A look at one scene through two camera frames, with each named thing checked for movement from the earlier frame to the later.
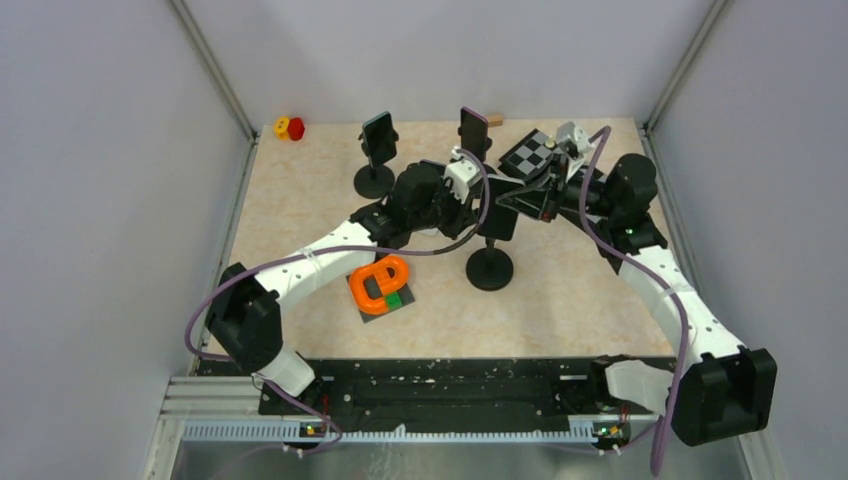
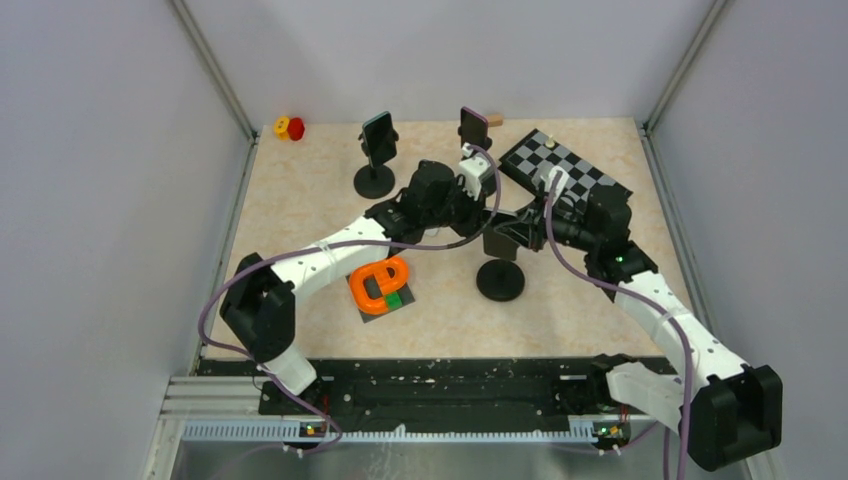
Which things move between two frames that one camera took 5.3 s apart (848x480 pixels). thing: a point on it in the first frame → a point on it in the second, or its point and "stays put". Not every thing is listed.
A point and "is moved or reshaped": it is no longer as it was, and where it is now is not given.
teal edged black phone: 380,138 stays put
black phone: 499,221 is moved or reshaped
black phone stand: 374,181 stays put
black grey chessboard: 531,155 stays put
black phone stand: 490,268 is moved or reshaped
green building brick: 393,300 stays put
